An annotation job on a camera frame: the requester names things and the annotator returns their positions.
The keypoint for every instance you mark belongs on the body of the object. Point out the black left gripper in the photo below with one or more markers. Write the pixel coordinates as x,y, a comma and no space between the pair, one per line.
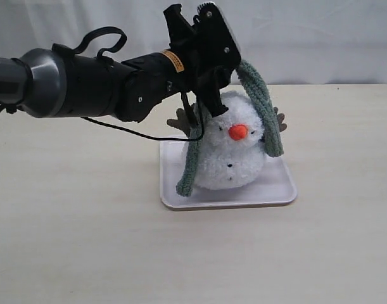
181,68

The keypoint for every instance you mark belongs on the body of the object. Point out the green knitted scarf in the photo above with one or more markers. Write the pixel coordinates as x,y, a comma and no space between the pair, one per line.
259,104

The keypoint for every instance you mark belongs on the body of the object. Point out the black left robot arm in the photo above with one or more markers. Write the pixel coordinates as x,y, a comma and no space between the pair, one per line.
86,82

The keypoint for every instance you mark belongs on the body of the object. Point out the white plush snowman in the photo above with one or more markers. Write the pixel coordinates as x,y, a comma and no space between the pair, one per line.
234,158

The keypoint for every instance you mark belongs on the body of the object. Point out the white rectangular tray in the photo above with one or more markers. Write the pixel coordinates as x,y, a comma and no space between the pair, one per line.
275,186

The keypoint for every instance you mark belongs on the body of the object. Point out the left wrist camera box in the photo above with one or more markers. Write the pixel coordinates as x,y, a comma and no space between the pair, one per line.
220,44

